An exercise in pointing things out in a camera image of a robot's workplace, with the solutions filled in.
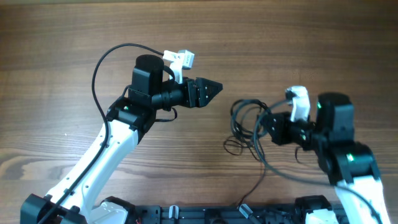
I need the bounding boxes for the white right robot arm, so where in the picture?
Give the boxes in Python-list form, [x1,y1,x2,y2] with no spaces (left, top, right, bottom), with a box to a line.
[253,92,390,223]

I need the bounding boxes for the thin black usb cable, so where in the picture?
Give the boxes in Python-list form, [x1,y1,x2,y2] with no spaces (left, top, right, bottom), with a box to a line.
[223,136,267,208]

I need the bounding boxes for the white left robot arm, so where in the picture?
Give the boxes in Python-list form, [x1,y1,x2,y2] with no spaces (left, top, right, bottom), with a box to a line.
[20,52,223,223]

